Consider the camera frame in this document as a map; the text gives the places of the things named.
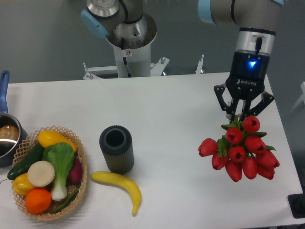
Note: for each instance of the orange fruit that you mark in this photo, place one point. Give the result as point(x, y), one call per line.
point(38, 200)

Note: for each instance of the dark green cucumber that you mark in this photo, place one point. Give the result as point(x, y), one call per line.
point(23, 166)

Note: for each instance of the white furniture piece at right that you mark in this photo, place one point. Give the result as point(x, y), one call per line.
point(301, 99)

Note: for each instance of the green bean pod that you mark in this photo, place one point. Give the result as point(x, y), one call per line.
point(66, 202)

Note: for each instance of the woven wicker basket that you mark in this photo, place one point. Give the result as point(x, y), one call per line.
point(25, 147)

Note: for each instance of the black device at table edge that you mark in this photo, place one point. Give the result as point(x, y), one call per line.
point(297, 205)

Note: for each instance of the green bok choy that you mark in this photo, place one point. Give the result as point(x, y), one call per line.
point(61, 156)

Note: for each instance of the yellow banana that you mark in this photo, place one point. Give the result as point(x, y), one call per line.
point(123, 182)

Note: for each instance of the dark grey ribbed vase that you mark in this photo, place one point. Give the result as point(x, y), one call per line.
point(116, 146)

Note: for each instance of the blue handled saucepan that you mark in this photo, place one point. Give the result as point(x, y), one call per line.
point(11, 132)

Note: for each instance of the purple sweet potato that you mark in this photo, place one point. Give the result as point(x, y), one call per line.
point(76, 172)

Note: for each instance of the yellow squash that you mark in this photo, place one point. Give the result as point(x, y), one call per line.
point(47, 138)

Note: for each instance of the yellow lemon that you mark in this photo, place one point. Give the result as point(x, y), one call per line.
point(21, 185)

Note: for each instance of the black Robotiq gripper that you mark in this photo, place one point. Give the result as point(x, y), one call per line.
point(245, 82)

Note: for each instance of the beige round disc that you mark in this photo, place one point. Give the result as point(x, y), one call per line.
point(41, 173)

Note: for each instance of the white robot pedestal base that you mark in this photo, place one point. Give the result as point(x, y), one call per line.
point(131, 46)

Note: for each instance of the red tulip bouquet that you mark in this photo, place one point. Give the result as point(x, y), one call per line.
point(241, 151)

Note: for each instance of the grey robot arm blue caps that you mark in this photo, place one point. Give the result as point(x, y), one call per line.
point(257, 19)

